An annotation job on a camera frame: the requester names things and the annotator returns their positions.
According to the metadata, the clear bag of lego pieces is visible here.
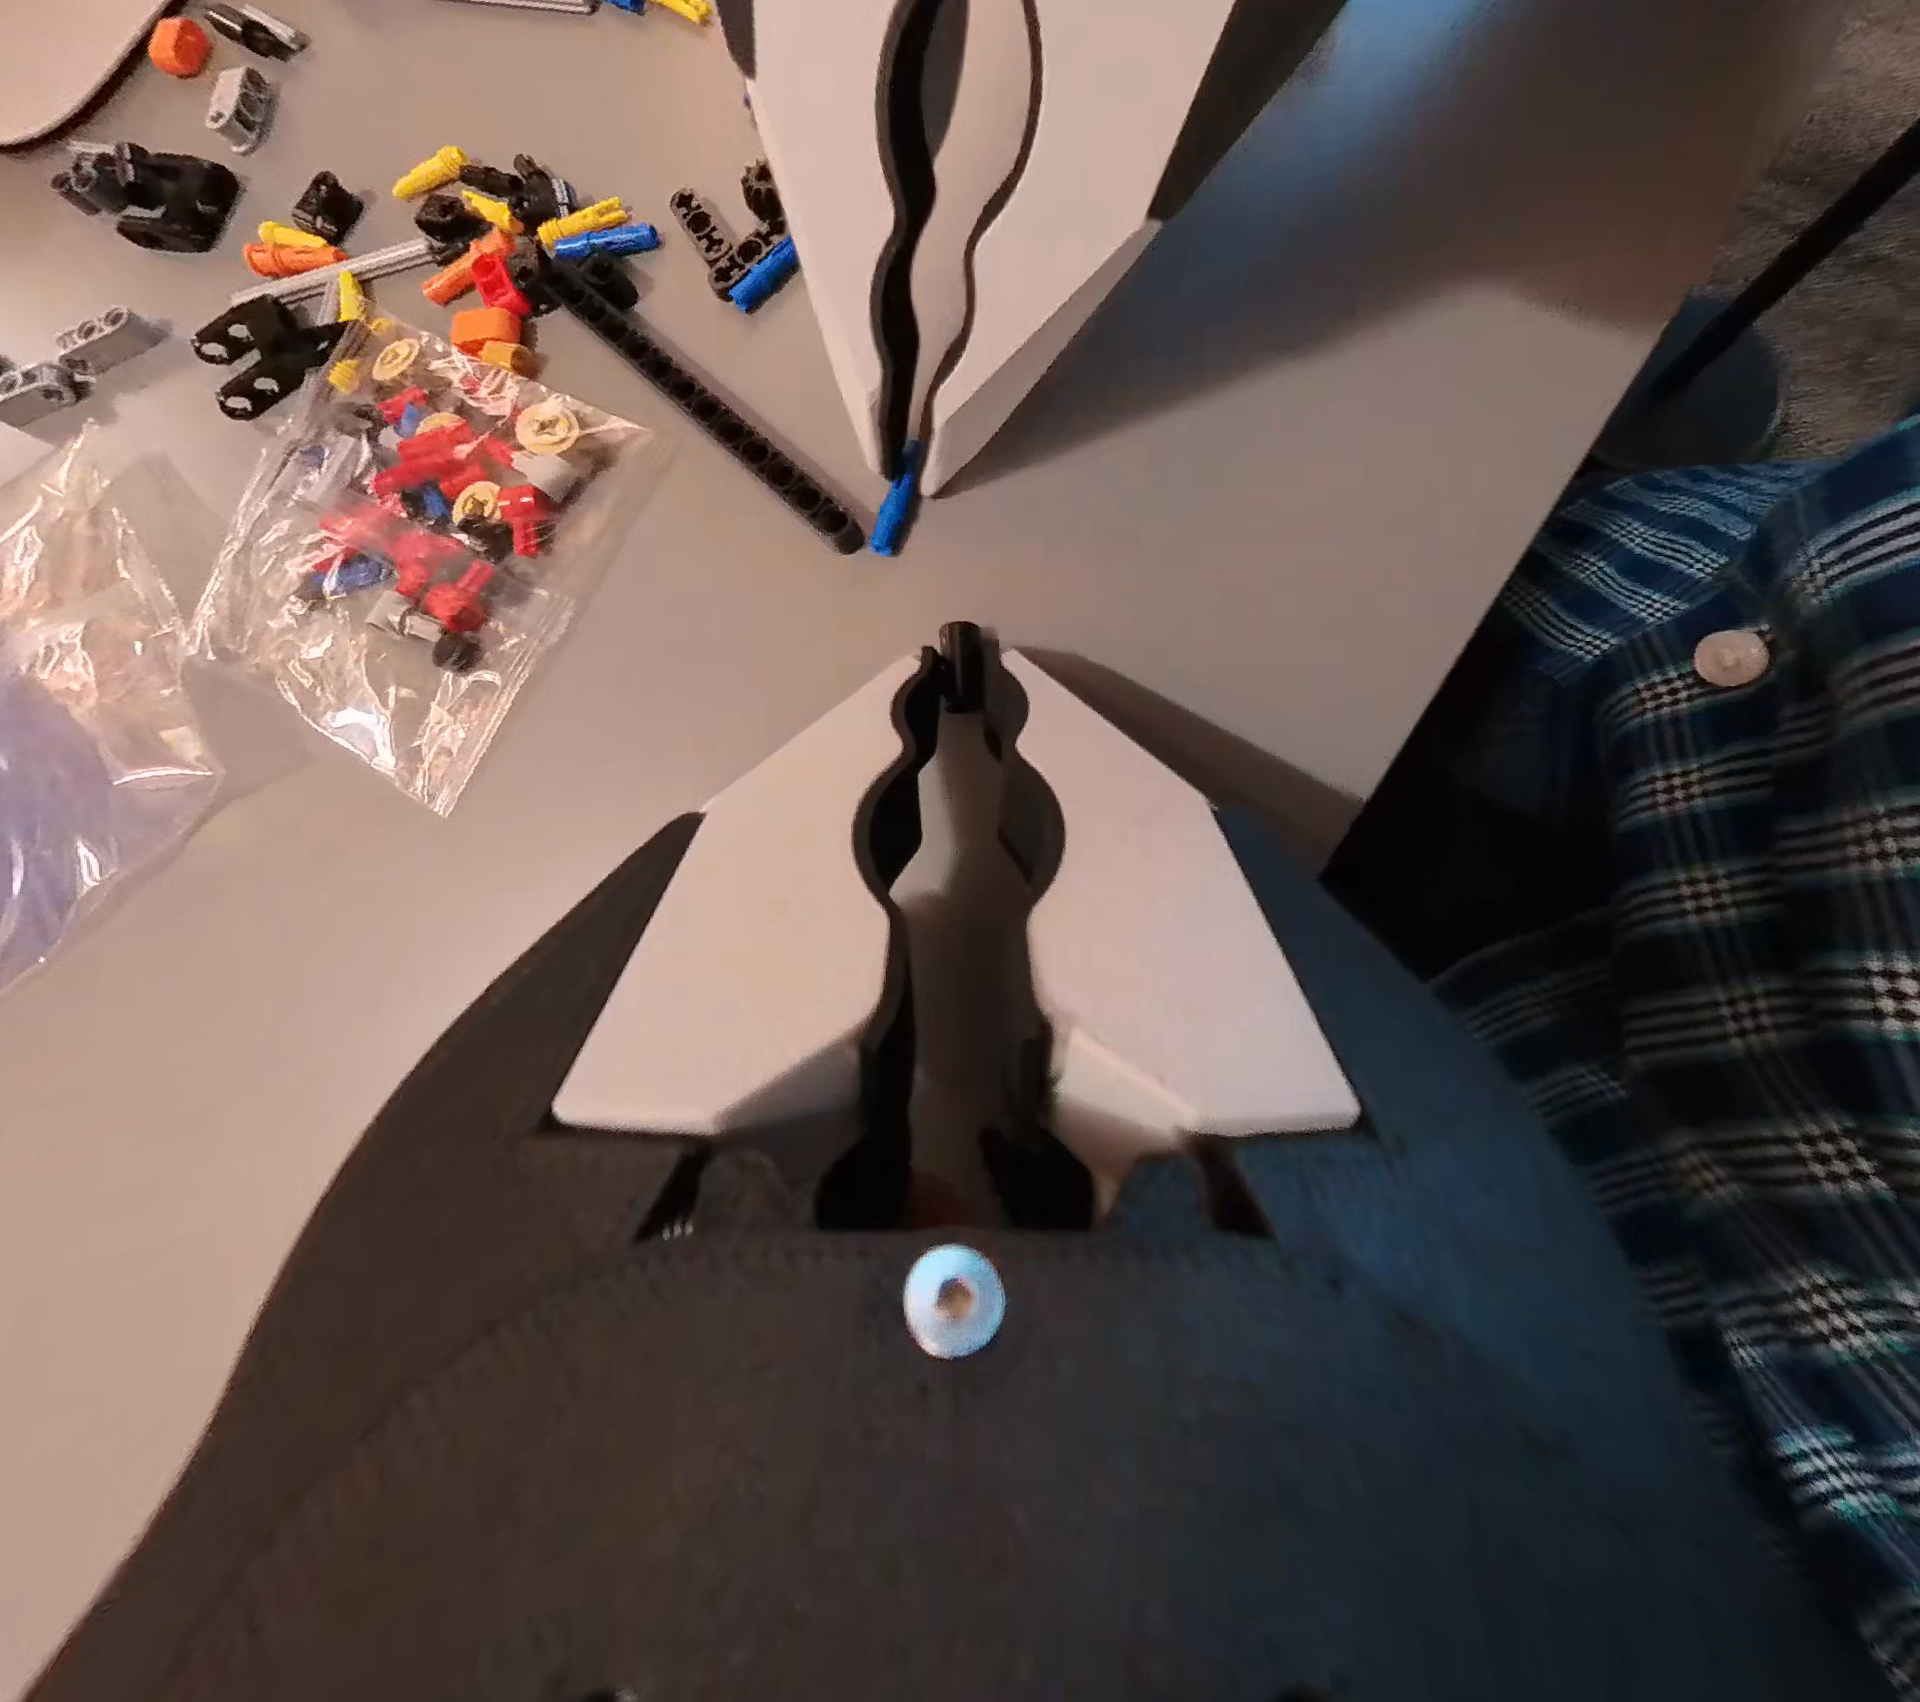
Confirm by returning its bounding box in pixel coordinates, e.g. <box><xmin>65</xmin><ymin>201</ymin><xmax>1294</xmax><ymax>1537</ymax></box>
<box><xmin>191</xmin><ymin>309</ymin><xmax>658</xmax><ymax>822</ymax></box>

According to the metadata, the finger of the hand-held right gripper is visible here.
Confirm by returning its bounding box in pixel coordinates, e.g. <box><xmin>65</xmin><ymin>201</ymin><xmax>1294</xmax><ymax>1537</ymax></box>
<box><xmin>744</xmin><ymin>0</ymin><xmax>970</xmax><ymax>489</ymax></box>
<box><xmin>917</xmin><ymin>0</ymin><xmax>1322</xmax><ymax>496</ymax></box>

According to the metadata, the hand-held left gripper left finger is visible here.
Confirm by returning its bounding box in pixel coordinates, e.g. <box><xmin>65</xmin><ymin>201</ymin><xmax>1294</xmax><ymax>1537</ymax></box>
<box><xmin>552</xmin><ymin>648</ymin><xmax>947</xmax><ymax>1232</ymax></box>

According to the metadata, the large black lego connector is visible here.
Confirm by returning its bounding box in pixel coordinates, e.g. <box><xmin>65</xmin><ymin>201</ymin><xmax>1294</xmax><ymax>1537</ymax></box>
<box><xmin>51</xmin><ymin>142</ymin><xmax>242</xmax><ymax>250</ymax></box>

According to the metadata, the person's blue plaid shirt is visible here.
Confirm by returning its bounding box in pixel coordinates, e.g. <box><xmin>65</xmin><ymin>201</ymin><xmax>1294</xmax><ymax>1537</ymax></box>
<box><xmin>1423</xmin><ymin>412</ymin><xmax>1920</xmax><ymax>1702</ymax></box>

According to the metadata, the grey lego cross block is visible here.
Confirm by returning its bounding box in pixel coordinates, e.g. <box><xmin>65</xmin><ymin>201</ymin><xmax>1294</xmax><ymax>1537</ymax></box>
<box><xmin>56</xmin><ymin>306</ymin><xmax>170</xmax><ymax>371</ymax></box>
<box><xmin>0</xmin><ymin>358</ymin><xmax>91</xmax><ymax>430</ymax></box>

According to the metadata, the bluish clear plastic bag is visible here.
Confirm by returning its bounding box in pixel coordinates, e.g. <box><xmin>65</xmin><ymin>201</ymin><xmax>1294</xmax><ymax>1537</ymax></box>
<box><xmin>0</xmin><ymin>665</ymin><xmax>230</xmax><ymax>1001</ymax></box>

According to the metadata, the black and grey lego connector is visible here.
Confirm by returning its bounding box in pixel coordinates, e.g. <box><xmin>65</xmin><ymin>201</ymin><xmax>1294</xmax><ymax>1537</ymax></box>
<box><xmin>203</xmin><ymin>1</ymin><xmax>310</xmax><ymax>64</ymax></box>

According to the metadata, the pile of mixed lego parts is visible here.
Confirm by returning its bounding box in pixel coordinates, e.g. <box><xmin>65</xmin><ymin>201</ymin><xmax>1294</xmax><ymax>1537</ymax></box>
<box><xmin>240</xmin><ymin>142</ymin><xmax>661</xmax><ymax>383</ymax></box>

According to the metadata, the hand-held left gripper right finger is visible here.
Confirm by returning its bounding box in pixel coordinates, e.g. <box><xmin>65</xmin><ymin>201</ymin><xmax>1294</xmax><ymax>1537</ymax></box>
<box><xmin>974</xmin><ymin>643</ymin><xmax>1363</xmax><ymax>1232</ymax></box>

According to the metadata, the long black lego beam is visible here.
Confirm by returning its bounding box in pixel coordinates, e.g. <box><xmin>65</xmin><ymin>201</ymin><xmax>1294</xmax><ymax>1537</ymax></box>
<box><xmin>532</xmin><ymin>261</ymin><xmax>869</xmax><ymax>555</ymax></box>

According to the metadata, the black forked lego connector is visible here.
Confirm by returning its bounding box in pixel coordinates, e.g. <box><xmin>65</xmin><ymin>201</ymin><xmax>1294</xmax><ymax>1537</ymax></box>
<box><xmin>189</xmin><ymin>292</ymin><xmax>349</xmax><ymax>421</ymax></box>

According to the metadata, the crumpled clear plastic bag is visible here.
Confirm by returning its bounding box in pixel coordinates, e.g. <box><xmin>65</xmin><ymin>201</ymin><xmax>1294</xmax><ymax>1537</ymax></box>
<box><xmin>0</xmin><ymin>423</ymin><xmax>194</xmax><ymax>744</ymax></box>

